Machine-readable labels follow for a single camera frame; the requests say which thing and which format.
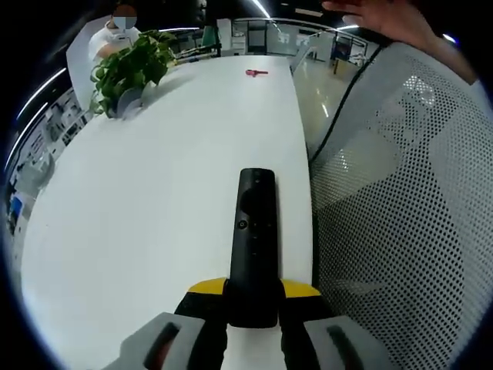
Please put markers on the green potted plant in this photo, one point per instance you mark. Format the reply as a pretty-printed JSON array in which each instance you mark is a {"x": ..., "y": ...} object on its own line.
[{"x": 131, "y": 69}]

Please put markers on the person's right hand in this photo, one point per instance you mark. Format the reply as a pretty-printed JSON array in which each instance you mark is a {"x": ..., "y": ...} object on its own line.
[{"x": 393, "y": 19}]

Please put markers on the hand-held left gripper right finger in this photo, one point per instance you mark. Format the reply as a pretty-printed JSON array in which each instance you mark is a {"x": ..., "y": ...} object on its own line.
[{"x": 331, "y": 343}]

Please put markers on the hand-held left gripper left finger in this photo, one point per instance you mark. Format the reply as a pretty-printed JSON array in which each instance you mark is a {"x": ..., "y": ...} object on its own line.
[{"x": 169, "y": 339}]

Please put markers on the small red tool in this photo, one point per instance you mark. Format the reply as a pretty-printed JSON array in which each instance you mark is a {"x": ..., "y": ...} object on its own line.
[{"x": 255, "y": 72}]

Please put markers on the black remote control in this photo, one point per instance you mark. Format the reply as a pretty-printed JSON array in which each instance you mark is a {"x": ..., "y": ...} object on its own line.
[{"x": 255, "y": 246}]

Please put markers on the grey mesh office chair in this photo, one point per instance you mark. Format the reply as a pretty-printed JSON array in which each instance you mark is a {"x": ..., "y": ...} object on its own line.
[{"x": 404, "y": 216}]

